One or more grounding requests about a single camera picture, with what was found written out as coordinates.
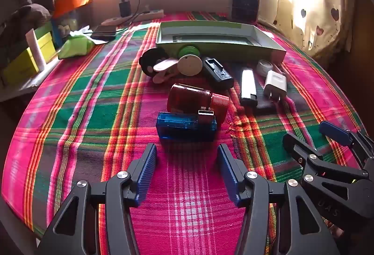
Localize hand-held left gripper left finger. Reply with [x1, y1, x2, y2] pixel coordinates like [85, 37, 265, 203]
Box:
[35, 143, 158, 255]

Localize green cloth pouch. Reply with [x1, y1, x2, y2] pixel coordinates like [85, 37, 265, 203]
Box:
[58, 34, 95, 60]

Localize white lighter black base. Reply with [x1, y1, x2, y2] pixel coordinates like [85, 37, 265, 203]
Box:
[240, 67, 258, 106]

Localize white power strip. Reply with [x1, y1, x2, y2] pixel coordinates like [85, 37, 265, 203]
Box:
[101, 9, 165, 26]

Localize white tube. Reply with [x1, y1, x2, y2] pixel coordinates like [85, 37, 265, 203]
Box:
[26, 29, 46, 72]

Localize white wall charger plug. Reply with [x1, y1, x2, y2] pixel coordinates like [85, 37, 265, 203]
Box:
[263, 69, 288, 102]

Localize brown bottle red cap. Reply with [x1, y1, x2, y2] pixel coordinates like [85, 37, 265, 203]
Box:
[167, 83, 229, 124]

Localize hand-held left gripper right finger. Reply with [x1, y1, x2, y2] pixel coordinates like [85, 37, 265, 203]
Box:
[217, 143, 341, 255]

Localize black round plastic case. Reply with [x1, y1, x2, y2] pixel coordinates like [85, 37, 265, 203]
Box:
[139, 47, 168, 77]

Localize blue transparent usb tester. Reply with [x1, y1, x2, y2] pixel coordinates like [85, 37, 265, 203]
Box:
[157, 110, 217, 143]

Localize small portable air cooler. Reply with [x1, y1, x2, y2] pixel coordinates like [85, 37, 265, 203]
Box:
[229, 0, 260, 23]

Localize black rectangular battery case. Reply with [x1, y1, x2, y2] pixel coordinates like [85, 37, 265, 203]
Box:
[201, 57, 234, 91]

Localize orange storage box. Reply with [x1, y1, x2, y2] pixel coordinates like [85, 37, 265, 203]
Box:
[54, 0, 94, 19]

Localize white paper sheet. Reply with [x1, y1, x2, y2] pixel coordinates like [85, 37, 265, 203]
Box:
[68, 25, 97, 39]

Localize pink green plaid blanket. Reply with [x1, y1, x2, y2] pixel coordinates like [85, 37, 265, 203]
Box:
[1, 11, 366, 255]

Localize small round white jar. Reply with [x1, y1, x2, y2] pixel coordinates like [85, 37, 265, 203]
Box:
[256, 59, 274, 77]

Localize yellow green cardboard box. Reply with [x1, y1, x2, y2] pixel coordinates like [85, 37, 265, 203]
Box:
[0, 21, 59, 86]

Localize blue carton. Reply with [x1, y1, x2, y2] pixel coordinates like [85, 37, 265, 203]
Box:
[51, 17, 63, 48]

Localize brown checked cloth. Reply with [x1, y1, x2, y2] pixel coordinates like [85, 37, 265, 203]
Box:
[6, 0, 54, 39]

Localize cream curtain with hearts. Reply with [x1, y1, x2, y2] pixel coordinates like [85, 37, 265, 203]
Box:
[275, 0, 360, 61]

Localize black power adapter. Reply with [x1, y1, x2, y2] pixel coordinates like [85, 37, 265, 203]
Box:
[119, 1, 132, 17]

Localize pink oval plastic case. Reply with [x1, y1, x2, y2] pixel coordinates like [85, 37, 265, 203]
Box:
[152, 58, 180, 83]

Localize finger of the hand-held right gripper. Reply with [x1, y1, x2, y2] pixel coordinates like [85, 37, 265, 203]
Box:
[319, 121, 374, 167]
[282, 133, 369, 189]

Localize black smartphone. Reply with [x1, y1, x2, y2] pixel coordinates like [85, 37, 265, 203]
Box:
[90, 25, 117, 41]

